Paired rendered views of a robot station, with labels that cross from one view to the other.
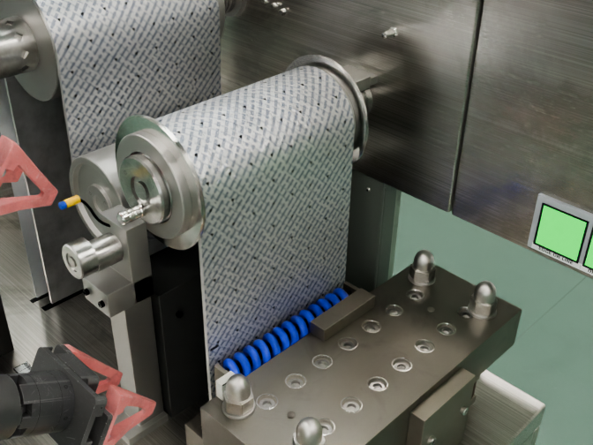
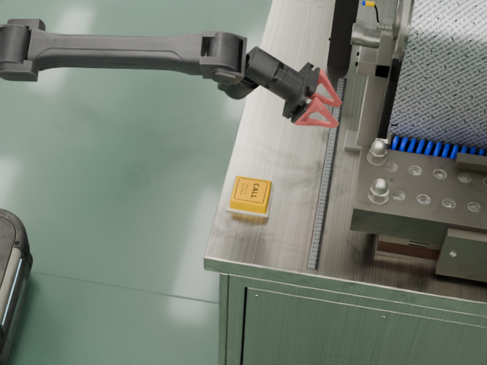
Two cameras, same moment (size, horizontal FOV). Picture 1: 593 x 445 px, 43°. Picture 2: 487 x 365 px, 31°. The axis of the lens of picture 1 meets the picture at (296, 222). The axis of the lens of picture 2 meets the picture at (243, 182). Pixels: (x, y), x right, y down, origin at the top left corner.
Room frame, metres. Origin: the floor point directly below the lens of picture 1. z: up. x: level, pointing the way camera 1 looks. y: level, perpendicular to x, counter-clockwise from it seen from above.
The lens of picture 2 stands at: (-0.28, -0.72, 2.18)
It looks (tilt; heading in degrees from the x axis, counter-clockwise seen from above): 47 degrees down; 54
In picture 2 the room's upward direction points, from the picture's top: 3 degrees clockwise
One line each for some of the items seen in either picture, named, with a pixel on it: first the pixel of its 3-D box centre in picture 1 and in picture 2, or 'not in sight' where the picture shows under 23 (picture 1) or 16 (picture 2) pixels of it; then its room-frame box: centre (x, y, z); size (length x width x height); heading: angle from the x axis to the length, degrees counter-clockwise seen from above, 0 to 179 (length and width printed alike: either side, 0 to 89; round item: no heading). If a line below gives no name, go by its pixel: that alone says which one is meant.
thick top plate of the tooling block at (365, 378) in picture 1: (372, 372); (466, 203); (0.67, -0.10, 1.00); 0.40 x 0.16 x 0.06; 136
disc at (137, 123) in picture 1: (158, 184); (407, 19); (0.68, 0.14, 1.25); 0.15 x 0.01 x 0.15; 46
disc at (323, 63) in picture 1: (321, 114); not in sight; (0.86, -0.03, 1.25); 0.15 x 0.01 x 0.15; 46
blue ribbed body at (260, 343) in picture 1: (292, 333); (448, 152); (0.70, 0.00, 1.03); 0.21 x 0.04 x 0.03; 136
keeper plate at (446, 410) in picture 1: (439, 427); (469, 256); (0.61, -0.17, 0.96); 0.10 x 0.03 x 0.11; 136
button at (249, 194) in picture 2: not in sight; (251, 194); (0.39, 0.19, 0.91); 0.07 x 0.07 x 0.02; 46
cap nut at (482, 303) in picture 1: (484, 296); not in sight; (0.75, -0.24, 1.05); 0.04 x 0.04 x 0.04
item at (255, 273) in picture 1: (281, 266); (459, 109); (0.72, 0.02, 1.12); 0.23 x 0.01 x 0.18; 136
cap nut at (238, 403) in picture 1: (238, 392); (378, 150); (0.58, 0.06, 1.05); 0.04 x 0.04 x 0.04
